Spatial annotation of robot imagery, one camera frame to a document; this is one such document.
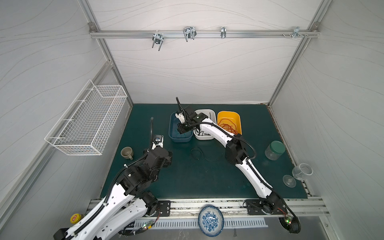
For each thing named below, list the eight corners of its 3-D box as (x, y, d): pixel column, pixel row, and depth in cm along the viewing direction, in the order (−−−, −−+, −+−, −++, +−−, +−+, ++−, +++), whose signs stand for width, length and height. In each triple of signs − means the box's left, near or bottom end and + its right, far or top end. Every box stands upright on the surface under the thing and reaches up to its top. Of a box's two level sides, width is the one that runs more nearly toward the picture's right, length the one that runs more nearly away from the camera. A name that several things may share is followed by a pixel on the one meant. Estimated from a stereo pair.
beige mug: (121, 156, 94) (118, 152, 90) (129, 149, 98) (126, 144, 93) (129, 162, 92) (126, 158, 87) (137, 154, 95) (134, 150, 91)
